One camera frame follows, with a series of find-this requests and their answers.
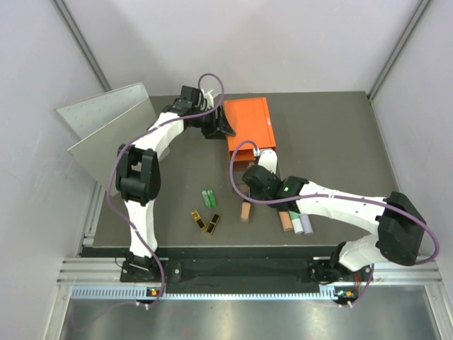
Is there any green lipstick tube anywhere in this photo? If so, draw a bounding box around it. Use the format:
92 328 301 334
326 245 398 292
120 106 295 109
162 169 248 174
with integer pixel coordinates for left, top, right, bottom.
207 189 217 208
202 190 211 208

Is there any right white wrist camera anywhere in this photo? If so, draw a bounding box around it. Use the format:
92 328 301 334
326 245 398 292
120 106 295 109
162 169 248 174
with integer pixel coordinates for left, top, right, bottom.
252 149 277 174

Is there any clear acrylic drawer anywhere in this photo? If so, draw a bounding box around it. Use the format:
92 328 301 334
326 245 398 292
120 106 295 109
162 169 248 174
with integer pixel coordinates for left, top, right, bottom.
231 161 258 196

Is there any orange drawer box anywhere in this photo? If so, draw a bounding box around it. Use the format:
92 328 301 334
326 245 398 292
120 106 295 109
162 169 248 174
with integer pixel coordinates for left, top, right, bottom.
224 97 277 158

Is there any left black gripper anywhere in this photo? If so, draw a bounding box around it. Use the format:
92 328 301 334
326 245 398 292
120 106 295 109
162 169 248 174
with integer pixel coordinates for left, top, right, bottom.
192 104 234 140

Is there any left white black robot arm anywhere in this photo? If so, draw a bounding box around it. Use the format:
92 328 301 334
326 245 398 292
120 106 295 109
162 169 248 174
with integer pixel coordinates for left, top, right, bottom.
115 86 236 283

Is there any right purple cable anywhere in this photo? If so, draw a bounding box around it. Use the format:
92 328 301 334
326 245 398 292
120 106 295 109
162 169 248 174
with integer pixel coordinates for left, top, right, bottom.
229 140 440 307

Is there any lilac white tube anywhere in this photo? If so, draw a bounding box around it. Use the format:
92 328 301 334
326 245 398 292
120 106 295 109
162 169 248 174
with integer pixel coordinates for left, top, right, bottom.
299 215 314 234

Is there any peach foundation bottle black cap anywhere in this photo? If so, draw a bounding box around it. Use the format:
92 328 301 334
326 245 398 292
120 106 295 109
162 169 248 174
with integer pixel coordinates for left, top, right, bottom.
240 201 251 222

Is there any green white tube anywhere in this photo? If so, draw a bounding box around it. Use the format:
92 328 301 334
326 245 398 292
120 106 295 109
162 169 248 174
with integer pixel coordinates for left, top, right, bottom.
289 211 304 234

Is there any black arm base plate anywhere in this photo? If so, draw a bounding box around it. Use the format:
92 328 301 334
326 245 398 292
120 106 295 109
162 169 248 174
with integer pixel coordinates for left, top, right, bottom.
121 257 370 289

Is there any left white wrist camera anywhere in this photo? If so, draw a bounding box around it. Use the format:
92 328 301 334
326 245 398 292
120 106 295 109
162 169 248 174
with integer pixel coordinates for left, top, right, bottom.
200 89 215 111

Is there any green lipstick tube right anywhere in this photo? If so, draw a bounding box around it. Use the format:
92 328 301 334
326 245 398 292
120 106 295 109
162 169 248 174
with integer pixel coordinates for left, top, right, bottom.
207 189 217 208

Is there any aluminium frame rail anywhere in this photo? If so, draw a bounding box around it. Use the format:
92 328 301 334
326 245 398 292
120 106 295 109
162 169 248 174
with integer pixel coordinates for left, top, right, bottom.
57 258 442 285

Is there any grey metal panel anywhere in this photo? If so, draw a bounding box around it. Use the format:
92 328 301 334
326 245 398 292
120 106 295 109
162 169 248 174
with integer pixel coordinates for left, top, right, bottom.
56 83 158 188

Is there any slotted grey cable duct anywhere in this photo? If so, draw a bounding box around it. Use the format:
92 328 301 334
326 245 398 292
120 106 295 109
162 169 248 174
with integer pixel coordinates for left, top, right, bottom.
71 285 338 301

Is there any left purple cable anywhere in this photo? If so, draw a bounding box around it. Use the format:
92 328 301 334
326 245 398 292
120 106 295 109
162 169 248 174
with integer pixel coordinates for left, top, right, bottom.
105 72 226 305

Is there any orange tube grey cap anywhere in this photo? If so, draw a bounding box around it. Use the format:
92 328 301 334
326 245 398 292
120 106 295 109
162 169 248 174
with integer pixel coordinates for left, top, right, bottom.
279 211 293 232

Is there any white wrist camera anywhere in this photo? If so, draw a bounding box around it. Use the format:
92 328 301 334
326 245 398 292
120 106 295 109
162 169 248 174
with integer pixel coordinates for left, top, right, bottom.
200 89 215 111
252 149 277 174

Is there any gold black compact left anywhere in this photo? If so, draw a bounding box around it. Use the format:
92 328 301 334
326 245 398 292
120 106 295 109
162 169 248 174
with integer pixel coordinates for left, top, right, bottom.
190 210 207 231

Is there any gold black compact right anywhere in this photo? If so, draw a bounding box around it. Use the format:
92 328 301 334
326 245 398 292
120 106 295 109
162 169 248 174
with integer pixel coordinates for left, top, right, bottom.
205 213 220 234

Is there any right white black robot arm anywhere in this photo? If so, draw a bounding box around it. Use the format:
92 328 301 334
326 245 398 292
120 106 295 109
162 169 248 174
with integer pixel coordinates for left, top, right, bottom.
242 165 425 283

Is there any gold black compact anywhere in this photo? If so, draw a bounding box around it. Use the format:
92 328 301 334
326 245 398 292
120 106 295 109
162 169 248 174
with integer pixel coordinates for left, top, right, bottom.
190 210 207 231
205 213 220 234

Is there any green lipstick tube left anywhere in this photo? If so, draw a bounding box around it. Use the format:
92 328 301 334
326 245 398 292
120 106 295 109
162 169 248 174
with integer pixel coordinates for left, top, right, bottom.
202 190 211 208

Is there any purple cable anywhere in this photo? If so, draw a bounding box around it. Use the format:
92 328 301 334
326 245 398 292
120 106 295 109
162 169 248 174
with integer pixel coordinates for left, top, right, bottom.
105 72 226 305
229 140 440 307

